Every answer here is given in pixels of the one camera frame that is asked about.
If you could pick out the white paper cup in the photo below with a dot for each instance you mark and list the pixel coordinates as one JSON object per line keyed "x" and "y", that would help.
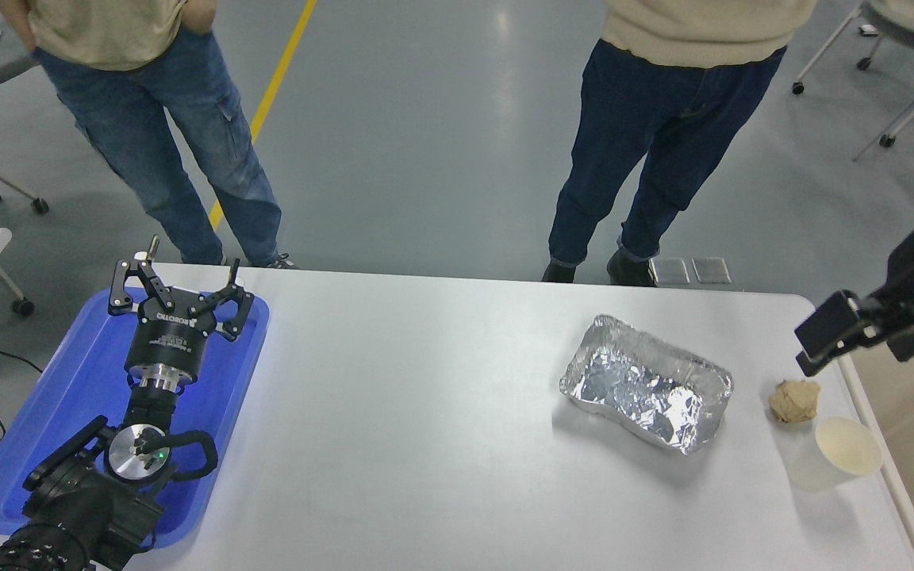
{"x": 846, "y": 448}

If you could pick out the person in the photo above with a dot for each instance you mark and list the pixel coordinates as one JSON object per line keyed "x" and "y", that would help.
{"x": 147, "y": 119}
{"x": 624, "y": 119}

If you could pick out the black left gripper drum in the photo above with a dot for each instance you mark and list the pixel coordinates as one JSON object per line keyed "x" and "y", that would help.
{"x": 171, "y": 337}

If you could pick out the blue plastic tray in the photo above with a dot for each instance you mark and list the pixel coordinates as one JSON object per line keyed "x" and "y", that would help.
{"x": 68, "y": 381}

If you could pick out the person's right forearm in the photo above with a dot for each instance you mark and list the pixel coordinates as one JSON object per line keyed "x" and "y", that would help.
{"x": 17, "y": 24}

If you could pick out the crumpled tan paper ball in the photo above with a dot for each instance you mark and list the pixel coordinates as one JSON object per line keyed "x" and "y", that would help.
{"x": 794, "y": 400}

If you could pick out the person's left forearm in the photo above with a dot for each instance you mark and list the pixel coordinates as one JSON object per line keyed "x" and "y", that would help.
{"x": 199, "y": 16}

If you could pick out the crumpled silver foil tray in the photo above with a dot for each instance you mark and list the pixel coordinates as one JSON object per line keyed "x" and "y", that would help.
{"x": 639, "y": 388}

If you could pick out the silver foot pedal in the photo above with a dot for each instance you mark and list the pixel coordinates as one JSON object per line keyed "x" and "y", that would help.
{"x": 711, "y": 271}
{"x": 670, "y": 271}

